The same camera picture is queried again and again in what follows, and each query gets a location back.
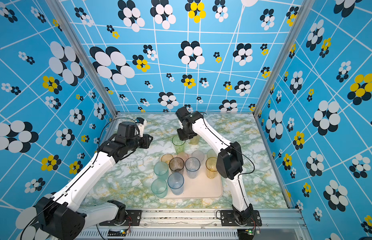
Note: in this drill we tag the tall amber tumbler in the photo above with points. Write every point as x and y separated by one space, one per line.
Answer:
211 167

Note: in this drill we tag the short clear frosted cup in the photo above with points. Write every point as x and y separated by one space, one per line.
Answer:
199 155

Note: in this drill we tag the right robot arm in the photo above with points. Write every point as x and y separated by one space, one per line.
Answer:
229 159

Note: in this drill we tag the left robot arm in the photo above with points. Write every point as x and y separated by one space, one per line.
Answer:
61 215

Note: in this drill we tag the tall light blue faceted tumbler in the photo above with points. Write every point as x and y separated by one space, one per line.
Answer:
192 165

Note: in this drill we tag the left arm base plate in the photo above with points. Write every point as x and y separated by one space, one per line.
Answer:
133 218

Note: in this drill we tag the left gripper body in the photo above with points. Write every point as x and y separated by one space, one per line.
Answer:
138 142

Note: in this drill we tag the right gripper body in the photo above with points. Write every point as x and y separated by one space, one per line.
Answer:
184 135

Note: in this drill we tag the tall green tumbler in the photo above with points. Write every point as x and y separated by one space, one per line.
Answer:
178 144

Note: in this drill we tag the tall teal tumbler front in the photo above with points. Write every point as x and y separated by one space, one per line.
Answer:
161 170

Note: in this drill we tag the beige plastic tray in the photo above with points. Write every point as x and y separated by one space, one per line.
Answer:
199 188

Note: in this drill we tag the short yellow cup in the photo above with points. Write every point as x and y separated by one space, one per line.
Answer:
166 158

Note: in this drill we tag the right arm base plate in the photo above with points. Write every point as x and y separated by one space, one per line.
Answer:
231 218

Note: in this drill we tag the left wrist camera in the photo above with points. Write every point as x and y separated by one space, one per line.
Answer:
140 123

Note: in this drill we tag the tall yellow-olive tumbler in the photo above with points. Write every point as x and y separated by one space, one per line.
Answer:
195 140

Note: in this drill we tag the tall grey tumbler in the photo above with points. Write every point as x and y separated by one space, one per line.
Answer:
176 165

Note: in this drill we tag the short pink textured cup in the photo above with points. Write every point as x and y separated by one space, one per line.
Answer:
183 156

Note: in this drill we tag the tall frosted blue tumbler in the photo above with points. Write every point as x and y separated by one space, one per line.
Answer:
176 182

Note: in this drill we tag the tall teal tumbler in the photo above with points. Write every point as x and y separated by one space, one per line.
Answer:
159 188
161 170

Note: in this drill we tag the aluminium front rail frame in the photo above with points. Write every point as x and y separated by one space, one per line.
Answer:
203 224

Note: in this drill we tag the small green circuit board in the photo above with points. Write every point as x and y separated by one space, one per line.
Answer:
117 233

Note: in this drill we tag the short green cup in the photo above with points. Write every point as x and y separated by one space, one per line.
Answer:
211 154

